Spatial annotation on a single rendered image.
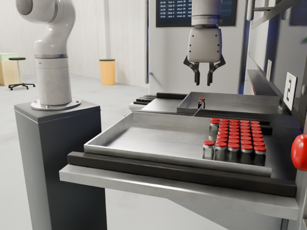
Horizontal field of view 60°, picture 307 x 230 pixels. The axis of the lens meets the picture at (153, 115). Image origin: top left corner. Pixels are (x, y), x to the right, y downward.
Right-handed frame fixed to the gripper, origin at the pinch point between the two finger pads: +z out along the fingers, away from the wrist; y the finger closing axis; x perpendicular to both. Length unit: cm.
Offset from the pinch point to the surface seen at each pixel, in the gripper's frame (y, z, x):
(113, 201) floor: 67, 98, -65
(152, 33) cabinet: 34, -15, -56
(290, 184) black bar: -18.5, 9.5, 43.7
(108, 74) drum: 282, 68, -505
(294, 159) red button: -16, 1, 55
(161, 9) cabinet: 28, -27, -55
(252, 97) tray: -16.3, 9.0, -17.6
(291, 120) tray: -24.8, 9.4, 7.9
